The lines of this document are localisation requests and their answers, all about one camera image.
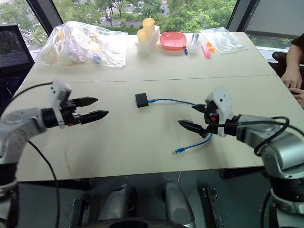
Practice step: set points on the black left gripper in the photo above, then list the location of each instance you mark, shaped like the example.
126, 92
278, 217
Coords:
69, 113

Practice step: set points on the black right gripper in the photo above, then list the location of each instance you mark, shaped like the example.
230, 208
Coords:
211, 118

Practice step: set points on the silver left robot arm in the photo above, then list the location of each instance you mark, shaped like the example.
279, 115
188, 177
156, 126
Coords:
16, 129

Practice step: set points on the person's forearm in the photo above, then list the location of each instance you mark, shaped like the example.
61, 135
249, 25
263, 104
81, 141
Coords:
295, 57

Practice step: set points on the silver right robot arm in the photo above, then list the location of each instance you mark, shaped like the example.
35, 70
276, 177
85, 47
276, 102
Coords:
280, 152

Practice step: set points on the small black adapter box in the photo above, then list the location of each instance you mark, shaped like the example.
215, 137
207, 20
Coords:
142, 99

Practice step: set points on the person's bare hand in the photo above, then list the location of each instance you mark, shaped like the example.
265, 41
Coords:
291, 78

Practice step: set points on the clear plastic bag with items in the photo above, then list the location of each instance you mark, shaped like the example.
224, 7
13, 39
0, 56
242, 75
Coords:
80, 46

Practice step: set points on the blue capped marker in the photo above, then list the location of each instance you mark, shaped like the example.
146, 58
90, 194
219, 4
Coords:
186, 50

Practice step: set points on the clear plastic tube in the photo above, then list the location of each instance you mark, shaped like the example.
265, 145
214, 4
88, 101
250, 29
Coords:
193, 42

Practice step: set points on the pink plastic bowl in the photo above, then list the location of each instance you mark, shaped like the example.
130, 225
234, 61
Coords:
173, 40

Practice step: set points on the clear zip bag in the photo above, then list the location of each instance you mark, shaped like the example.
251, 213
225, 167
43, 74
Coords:
224, 40

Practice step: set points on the silver right robot leg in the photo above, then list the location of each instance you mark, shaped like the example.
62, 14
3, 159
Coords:
177, 204

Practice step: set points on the silver robot leg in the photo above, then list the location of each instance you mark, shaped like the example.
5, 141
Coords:
177, 204
118, 204

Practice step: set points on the yellow plastic cup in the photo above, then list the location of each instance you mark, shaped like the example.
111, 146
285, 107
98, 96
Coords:
149, 25
143, 35

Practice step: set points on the black mesh office chair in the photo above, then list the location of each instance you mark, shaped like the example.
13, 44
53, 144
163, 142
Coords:
13, 51

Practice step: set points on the silver left robot leg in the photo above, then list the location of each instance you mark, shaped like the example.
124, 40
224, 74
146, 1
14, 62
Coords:
118, 204

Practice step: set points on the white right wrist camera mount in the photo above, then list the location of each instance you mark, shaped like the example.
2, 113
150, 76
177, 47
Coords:
222, 104

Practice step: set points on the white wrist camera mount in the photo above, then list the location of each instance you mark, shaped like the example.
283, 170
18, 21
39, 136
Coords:
222, 104
58, 95

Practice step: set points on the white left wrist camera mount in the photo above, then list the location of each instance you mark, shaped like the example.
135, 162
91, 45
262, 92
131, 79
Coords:
58, 95

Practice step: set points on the black table frame bracket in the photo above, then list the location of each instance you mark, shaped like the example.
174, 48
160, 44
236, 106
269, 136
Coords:
211, 206
79, 211

